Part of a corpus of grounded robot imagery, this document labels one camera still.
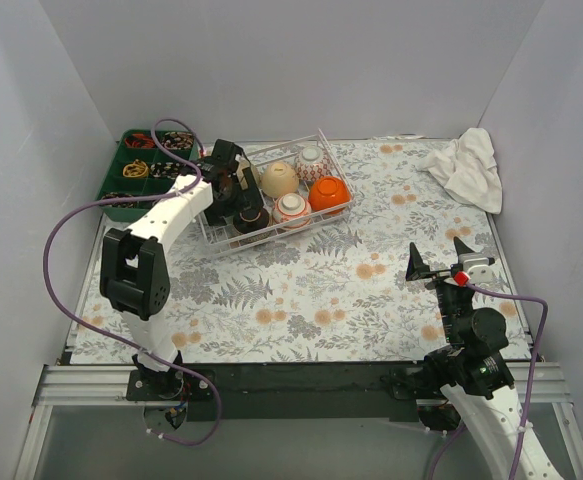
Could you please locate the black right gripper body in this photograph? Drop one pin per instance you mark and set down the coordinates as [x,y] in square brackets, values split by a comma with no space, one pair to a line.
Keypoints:
[438,273]

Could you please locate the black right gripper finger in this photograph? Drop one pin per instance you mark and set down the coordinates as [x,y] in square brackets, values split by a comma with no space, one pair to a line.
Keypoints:
[417,269]
[461,248]

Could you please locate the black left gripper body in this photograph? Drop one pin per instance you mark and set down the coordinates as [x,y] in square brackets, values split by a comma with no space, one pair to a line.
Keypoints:
[250,198]

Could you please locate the cream bird pattern bowl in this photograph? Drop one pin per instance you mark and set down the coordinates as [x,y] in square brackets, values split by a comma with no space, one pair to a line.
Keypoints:
[279,179]

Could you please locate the white bowl red wreath pattern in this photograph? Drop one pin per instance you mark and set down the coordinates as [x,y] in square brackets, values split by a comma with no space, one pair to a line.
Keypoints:
[292,211]

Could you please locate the white wire dish rack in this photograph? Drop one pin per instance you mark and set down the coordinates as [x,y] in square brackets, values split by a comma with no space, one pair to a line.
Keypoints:
[224,239]

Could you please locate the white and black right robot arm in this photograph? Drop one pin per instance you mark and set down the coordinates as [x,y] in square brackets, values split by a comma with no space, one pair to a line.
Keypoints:
[470,372]

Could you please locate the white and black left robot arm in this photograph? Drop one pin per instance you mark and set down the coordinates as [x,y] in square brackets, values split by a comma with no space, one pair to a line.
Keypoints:
[134,275]

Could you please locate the black gold pattern bowl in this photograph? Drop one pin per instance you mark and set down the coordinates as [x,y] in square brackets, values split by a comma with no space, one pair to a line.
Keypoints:
[251,220]

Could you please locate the dark floral scrunchie middle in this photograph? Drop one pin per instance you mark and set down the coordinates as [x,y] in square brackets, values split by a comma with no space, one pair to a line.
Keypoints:
[166,170]

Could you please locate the dark floral scrunchie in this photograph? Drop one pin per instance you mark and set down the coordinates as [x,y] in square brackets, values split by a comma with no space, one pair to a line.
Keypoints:
[177,140]
[166,170]

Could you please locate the dark floral scrunchie back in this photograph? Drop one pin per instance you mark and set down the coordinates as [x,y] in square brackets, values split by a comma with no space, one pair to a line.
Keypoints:
[177,140]

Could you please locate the white red diamond pattern bowl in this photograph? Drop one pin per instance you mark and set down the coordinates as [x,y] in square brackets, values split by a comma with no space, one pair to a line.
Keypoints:
[311,164]

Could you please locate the orange plastic bowl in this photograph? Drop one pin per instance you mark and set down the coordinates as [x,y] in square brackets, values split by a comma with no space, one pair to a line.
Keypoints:
[327,192]

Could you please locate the floral patterned table mat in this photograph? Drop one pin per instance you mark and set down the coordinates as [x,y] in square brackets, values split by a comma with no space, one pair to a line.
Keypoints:
[336,292]

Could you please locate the crumpled white cloth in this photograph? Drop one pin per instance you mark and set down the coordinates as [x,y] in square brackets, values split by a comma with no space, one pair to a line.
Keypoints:
[466,168]

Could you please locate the yellow rubber bands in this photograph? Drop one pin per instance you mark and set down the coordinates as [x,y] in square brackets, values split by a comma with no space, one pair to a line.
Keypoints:
[137,169]

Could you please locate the green compartment organizer tray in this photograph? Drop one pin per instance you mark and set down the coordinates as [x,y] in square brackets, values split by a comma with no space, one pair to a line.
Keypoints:
[138,144]

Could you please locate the dark patterned scrunchie front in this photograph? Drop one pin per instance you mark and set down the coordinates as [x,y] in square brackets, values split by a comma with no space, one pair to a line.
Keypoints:
[119,200]

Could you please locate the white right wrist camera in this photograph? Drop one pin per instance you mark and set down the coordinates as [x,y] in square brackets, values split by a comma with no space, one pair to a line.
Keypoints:
[474,268]

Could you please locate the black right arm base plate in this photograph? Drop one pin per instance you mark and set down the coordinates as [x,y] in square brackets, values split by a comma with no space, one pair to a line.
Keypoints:
[420,383]

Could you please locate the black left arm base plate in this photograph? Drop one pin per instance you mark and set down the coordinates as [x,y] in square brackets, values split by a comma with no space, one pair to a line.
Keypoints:
[191,387]

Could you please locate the aluminium frame rail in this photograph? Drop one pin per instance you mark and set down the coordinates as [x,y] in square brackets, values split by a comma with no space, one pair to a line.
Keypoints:
[286,391]

